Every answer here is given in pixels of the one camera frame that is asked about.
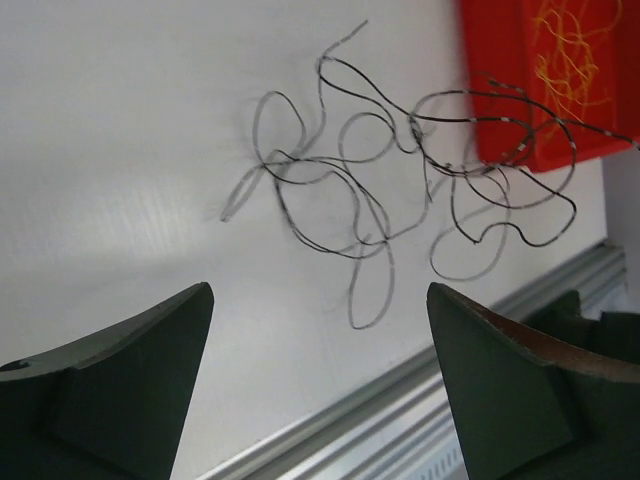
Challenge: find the red plastic tray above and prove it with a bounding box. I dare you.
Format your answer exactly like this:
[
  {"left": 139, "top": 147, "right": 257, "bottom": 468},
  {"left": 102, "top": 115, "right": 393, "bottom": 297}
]
[{"left": 459, "top": 1, "right": 639, "bottom": 173}]

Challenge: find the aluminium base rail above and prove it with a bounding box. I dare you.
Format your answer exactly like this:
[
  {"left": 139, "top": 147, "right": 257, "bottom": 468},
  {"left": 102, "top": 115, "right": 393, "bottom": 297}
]
[{"left": 207, "top": 243, "right": 627, "bottom": 479}]

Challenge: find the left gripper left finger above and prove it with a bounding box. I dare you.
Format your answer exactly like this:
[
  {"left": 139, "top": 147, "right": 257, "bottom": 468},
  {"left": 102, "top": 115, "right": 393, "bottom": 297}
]
[{"left": 1, "top": 282, "right": 214, "bottom": 479}]

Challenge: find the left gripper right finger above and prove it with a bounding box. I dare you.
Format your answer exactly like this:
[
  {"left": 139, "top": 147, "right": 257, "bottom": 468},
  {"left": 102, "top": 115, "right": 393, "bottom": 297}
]
[{"left": 426, "top": 283, "right": 639, "bottom": 479}]

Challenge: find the yellow black wire bundle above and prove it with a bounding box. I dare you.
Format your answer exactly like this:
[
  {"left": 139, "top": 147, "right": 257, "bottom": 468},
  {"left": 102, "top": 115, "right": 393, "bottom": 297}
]
[{"left": 219, "top": 19, "right": 640, "bottom": 331}]

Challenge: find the thin yellow wire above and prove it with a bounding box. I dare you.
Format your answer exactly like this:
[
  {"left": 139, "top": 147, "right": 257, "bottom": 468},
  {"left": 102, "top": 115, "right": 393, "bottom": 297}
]
[{"left": 532, "top": 0, "right": 626, "bottom": 126}]

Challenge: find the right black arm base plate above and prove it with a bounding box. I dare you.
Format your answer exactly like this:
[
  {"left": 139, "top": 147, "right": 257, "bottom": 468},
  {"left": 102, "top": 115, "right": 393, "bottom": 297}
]
[{"left": 524, "top": 292, "right": 640, "bottom": 361}]

